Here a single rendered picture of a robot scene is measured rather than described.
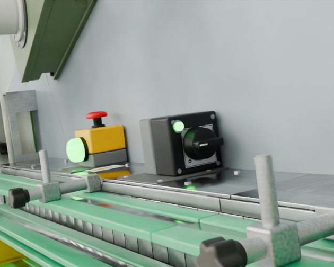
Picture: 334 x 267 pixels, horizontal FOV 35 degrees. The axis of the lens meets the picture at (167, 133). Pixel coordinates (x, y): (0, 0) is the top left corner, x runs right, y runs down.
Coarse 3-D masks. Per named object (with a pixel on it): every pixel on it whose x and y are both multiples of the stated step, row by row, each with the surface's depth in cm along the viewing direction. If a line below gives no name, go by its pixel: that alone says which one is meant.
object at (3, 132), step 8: (0, 96) 134; (0, 104) 148; (0, 112) 149; (0, 120) 149; (8, 120) 135; (0, 128) 149; (8, 128) 135; (0, 136) 148; (8, 136) 134; (8, 144) 134; (8, 152) 134; (0, 160) 148; (8, 160) 150
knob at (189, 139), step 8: (192, 128) 69; (200, 128) 68; (184, 136) 68; (192, 136) 67; (200, 136) 67; (208, 136) 68; (184, 144) 68; (192, 144) 67; (200, 144) 66; (208, 144) 67; (216, 144) 67; (192, 152) 67; (200, 152) 67; (208, 152) 68
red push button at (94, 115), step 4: (92, 112) 96; (96, 112) 95; (100, 112) 95; (104, 112) 96; (88, 116) 96; (92, 116) 95; (96, 116) 95; (100, 116) 95; (104, 116) 96; (96, 120) 96; (100, 120) 97; (96, 124) 96
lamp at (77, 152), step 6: (78, 138) 94; (72, 144) 93; (78, 144) 93; (84, 144) 93; (66, 150) 95; (72, 150) 93; (78, 150) 93; (84, 150) 93; (72, 156) 93; (78, 156) 93; (84, 156) 94
